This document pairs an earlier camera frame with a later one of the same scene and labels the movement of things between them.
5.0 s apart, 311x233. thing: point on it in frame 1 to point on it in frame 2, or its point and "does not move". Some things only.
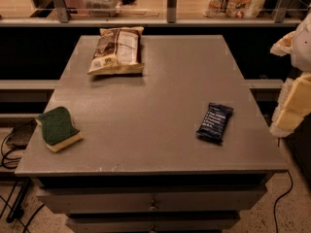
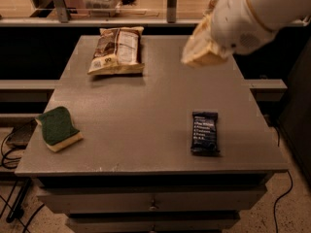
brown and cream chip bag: [118, 51] does not move
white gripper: [302, 50] to [239, 23]
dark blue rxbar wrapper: [214, 121] to [205, 133]
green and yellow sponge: [58, 128] does not move
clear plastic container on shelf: [103, 1] does not move
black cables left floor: [15, 214] does not move
